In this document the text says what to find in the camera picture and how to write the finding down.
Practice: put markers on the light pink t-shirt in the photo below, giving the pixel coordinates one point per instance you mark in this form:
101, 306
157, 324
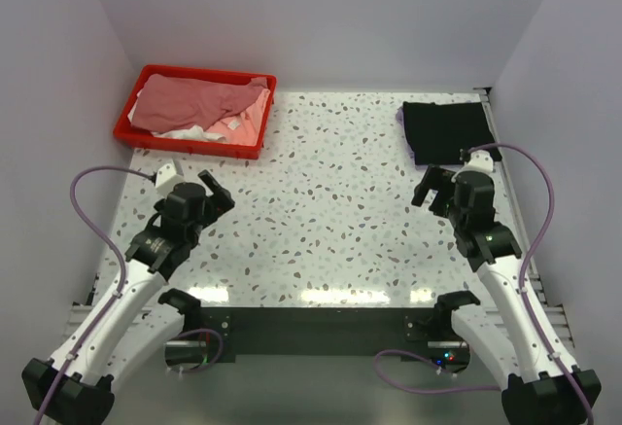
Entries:
241, 129

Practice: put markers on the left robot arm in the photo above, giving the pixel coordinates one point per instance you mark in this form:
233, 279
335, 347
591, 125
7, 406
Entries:
138, 314

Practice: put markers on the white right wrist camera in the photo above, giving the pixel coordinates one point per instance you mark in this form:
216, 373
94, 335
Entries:
477, 161

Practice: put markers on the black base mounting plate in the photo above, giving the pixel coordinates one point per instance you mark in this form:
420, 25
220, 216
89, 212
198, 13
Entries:
320, 331

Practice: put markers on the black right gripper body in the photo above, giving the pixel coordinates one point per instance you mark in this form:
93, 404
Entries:
455, 214

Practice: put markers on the white t-shirt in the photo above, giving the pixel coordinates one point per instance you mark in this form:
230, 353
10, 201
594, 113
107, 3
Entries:
187, 134

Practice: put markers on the lavender folded t-shirt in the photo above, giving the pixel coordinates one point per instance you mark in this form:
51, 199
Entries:
400, 121

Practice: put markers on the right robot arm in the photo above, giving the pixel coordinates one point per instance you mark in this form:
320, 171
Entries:
539, 380

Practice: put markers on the red plastic bin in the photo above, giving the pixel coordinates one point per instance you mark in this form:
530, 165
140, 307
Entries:
133, 137

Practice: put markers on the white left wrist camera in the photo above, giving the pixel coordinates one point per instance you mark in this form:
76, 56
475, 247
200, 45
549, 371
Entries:
167, 177

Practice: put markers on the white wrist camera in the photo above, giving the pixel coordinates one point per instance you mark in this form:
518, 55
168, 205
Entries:
167, 177
477, 161

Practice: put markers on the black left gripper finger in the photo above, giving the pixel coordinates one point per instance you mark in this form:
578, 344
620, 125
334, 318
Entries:
209, 181
222, 199

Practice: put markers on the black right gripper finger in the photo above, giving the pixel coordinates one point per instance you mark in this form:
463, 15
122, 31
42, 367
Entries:
443, 184
428, 183

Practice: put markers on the dusty red t-shirt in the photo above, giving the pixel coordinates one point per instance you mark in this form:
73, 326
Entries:
213, 101

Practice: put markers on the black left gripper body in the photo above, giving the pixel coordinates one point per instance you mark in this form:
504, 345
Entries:
209, 215

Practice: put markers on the black folded t-shirt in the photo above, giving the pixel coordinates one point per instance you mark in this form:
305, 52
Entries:
437, 133

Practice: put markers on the aluminium frame rail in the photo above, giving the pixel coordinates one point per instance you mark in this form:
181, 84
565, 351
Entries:
530, 246

